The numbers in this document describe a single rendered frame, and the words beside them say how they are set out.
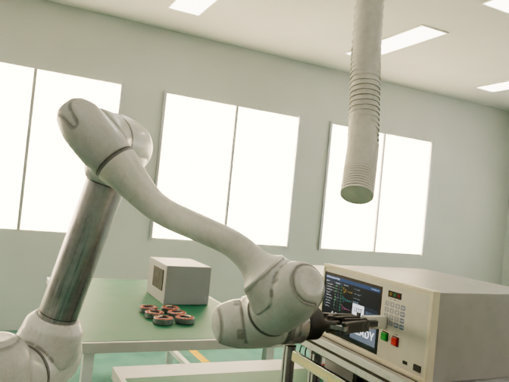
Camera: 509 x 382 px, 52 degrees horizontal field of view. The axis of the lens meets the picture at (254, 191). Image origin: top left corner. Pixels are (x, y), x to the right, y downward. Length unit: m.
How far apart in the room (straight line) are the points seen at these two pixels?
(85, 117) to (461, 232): 7.55
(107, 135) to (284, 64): 5.55
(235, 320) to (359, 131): 1.76
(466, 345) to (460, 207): 7.09
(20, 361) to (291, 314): 0.65
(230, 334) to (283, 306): 0.17
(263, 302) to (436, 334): 0.44
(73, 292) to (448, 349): 0.92
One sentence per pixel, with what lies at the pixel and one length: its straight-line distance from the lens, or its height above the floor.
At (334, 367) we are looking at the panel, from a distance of 1.77.
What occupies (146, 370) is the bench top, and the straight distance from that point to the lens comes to 2.34.
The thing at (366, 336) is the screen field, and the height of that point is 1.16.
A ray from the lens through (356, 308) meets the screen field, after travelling 1.46.
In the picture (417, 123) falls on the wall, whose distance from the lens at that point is 7.82.
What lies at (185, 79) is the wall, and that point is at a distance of 6.11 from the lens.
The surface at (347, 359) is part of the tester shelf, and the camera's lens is 1.46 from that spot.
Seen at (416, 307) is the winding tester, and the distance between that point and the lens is 1.29.
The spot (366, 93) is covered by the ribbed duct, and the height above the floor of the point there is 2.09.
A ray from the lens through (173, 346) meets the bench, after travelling 2.79.
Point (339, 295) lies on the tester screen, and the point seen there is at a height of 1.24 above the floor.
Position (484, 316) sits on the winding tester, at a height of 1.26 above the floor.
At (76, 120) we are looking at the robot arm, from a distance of 1.23.
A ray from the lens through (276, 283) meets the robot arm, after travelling 0.97.
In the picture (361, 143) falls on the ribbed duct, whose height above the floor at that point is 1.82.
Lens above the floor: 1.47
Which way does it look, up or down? 1 degrees up
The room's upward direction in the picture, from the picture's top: 6 degrees clockwise
